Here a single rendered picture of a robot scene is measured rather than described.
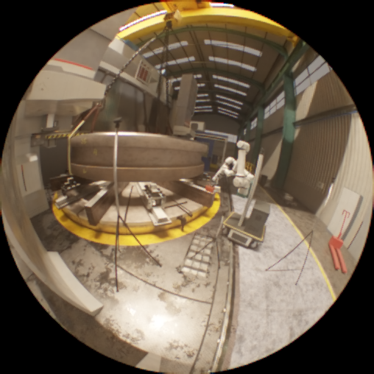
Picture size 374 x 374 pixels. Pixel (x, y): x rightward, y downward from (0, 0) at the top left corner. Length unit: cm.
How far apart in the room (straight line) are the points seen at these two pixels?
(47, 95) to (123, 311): 261
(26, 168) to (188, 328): 382
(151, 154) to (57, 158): 517
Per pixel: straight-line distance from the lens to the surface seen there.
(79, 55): 282
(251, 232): 243
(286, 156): 1125
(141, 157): 239
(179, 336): 163
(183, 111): 711
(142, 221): 217
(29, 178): 344
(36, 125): 284
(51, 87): 198
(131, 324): 166
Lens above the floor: 162
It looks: 19 degrees down
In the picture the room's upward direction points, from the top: 9 degrees clockwise
